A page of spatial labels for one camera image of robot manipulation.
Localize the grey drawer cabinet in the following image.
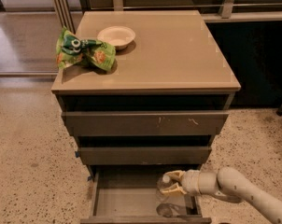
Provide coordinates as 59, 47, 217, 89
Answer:
50, 10, 242, 224

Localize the white paper bowl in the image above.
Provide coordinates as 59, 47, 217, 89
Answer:
97, 26, 135, 50

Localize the open bottom grey drawer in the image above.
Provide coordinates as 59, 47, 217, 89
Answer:
80, 166, 212, 224

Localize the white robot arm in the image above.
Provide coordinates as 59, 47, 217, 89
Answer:
159, 167, 282, 224

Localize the top grey drawer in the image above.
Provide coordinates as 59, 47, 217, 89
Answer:
62, 111, 228, 136

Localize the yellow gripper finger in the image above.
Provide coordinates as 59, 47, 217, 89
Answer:
165, 170, 185, 182
161, 183, 187, 196

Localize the clear plastic water bottle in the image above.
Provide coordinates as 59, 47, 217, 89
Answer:
157, 175, 174, 195

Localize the metal window frame rail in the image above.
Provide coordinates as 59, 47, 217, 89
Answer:
47, 0, 282, 25

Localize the middle grey drawer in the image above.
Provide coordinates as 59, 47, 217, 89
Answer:
78, 147, 211, 165

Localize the green chip bag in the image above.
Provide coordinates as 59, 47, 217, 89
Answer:
56, 27, 116, 72

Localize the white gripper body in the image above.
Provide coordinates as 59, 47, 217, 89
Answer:
180, 170, 219, 196

